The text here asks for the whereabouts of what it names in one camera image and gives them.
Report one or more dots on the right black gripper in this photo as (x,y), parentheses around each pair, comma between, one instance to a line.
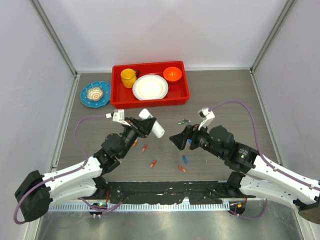
(191,133)

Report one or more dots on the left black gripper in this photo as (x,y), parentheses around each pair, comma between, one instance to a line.
(142,127)

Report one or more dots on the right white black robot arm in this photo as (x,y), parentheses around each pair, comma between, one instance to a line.
(253,174)

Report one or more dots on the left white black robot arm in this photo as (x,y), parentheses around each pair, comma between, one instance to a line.
(39,192)

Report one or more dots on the blue battery lower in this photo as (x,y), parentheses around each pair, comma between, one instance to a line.
(184,159)

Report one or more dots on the red battery bottom right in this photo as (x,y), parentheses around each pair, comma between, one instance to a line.
(181,168)

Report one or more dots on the red battery bottom left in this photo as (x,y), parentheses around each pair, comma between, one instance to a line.
(153,163)

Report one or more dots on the white paper plate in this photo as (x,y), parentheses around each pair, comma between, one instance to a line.
(150,87)

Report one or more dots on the red plastic tray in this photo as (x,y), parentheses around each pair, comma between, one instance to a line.
(123,98)

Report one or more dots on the yellow mug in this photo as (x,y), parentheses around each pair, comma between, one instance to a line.
(128,77)

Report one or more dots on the blue dotted plate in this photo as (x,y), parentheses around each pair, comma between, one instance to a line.
(106,87)

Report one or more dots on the orange bowl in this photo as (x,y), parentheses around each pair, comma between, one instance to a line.
(172,74)

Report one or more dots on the small patterned bowl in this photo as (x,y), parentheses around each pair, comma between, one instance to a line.
(94,94)

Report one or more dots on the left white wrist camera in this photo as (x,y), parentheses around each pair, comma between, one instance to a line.
(118,116)

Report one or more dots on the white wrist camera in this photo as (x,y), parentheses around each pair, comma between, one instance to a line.
(207,117)
(118,116)

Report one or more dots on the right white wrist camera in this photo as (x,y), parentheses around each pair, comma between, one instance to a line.
(207,117)

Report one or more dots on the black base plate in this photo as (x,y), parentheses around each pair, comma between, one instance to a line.
(166,192)

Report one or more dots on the slotted cable duct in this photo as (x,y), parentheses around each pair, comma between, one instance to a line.
(184,206)

